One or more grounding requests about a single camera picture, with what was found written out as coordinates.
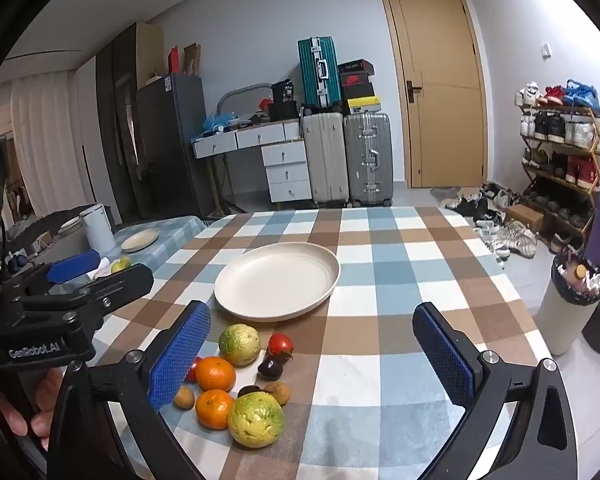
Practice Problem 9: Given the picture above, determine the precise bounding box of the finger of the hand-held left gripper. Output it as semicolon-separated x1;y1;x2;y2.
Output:
0;251;102;306
10;262;155;331

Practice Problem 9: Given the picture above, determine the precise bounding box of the white desk with drawers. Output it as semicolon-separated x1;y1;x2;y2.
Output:
191;119;313;211

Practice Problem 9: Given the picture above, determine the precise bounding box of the white cylindrical container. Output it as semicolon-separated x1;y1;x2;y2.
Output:
79;203;117;256

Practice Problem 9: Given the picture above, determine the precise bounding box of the large cream plate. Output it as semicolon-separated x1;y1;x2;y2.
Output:
214;242;342;323

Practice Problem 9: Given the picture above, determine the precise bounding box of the yellow green guava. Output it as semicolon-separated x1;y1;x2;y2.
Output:
227;392;286;449

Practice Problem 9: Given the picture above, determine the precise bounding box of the brown paper bag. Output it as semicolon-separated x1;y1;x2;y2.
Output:
182;42;202;77

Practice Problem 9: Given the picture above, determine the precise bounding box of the person's left hand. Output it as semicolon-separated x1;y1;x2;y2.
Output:
0;367;65;453

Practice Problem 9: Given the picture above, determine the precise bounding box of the dark brown wardrobe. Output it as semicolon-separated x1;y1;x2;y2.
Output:
96;22;163;226

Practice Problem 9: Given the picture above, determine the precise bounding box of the small brown fruit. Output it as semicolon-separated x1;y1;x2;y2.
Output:
262;381;292;407
173;386;197;410

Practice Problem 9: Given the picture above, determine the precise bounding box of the white trash bin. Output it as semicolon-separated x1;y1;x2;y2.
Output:
534;252;600;356

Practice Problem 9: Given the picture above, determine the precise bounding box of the black chair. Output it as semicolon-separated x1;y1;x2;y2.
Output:
5;207;86;261

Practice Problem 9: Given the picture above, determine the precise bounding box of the silver suitcase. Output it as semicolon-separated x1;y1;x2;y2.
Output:
343;112;395;208

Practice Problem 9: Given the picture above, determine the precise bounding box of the light blue checked tablecloth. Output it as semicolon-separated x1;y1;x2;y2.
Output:
45;215;206;306

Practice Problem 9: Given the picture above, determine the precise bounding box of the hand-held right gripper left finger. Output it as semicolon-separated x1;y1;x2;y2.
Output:
47;300;221;480

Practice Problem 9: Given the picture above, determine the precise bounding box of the wooden shoe rack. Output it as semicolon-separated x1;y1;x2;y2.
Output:
515;80;600;246

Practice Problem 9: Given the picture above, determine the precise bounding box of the white curtain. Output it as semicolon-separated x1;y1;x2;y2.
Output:
0;55;121;241

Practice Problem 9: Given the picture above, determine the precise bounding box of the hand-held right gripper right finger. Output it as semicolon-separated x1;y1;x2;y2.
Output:
411;301;578;480

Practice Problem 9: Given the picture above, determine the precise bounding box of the blue plastic bag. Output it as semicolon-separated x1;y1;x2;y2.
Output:
202;112;238;133

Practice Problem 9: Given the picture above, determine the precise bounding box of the orange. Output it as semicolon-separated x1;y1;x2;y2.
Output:
195;389;236;431
195;356;237;393

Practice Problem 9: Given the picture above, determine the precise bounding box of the shoe rack with shoes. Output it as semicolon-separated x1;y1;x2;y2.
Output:
515;79;600;241

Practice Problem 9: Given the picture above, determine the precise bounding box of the dark grey refrigerator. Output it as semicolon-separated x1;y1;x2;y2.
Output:
136;72;216;221

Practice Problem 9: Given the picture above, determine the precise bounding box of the yellow black shoe box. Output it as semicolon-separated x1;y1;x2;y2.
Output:
347;96;383;115

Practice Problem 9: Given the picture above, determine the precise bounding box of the small cream plate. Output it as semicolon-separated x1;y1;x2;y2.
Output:
120;228;161;253

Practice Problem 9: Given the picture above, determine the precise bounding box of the beige suitcase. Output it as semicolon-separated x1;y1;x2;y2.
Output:
300;111;350;207

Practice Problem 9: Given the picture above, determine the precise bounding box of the scattered sneakers group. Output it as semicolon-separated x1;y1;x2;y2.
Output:
442;182;540;261

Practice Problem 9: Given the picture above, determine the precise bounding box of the cardboard box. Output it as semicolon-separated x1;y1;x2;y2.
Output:
505;204;545;233

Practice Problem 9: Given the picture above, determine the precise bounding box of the teal suitcase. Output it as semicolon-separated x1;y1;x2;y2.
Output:
298;36;342;109

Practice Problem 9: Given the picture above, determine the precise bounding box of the black printed box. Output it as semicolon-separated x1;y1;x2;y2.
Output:
271;80;295;106

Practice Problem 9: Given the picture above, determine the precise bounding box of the yellow wooden door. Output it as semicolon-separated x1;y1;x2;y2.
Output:
378;0;490;190

